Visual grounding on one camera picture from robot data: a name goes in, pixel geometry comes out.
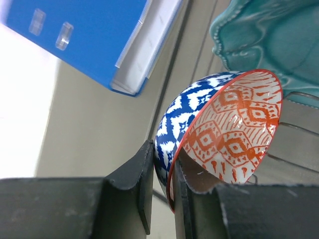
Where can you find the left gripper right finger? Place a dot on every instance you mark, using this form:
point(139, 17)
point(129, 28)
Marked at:
point(245, 211)

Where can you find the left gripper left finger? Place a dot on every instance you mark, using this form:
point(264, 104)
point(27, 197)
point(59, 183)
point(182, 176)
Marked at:
point(118, 206)

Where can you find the blue and orange patterned bowl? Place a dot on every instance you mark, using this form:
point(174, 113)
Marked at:
point(225, 122)

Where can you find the blue binder lying flat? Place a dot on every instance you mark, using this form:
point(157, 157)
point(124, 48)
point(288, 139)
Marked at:
point(114, 42)

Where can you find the teal scalloped plate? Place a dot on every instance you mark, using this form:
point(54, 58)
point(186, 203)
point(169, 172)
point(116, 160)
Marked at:
point(278, 35)

